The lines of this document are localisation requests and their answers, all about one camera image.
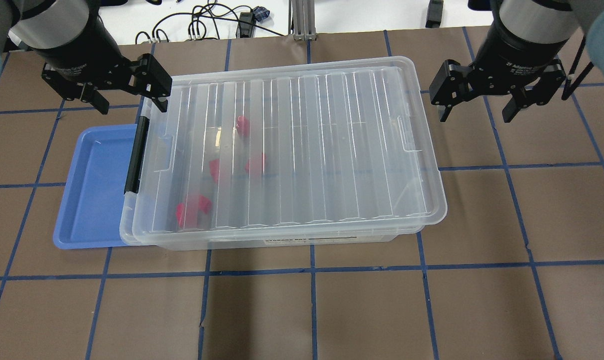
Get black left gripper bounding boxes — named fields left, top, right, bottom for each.
left=12, top=0, right=172, bottom=115

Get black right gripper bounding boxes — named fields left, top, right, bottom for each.
left=428, top=0, right=578, bottom=123

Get red block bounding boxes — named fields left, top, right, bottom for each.
left=175, top=194, right=212, bottom=230
left=244, top=152, right=267, bottom=175
left=235, top=115, right=251, bottom=138
left=209, top=158, right=220, bottom=185

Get clear plastic box lid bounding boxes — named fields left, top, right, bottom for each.
left=130, top=56, right=448, bottom=247

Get blue plastic tray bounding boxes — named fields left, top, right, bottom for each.
left=52, top=124, right=136, bottom=249

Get clear plastic storage box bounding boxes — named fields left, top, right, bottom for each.
left=119, top=56, right=448, bottom=250

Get black box latch handle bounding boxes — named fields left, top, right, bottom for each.
left=124, top=116, right=150, bottom=194

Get black cables on desk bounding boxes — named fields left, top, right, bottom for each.
left=135, top=4, right=287, bottom=45

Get aluminium frame post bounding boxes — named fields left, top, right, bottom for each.
left=288, top=0, right=317, bottom=41

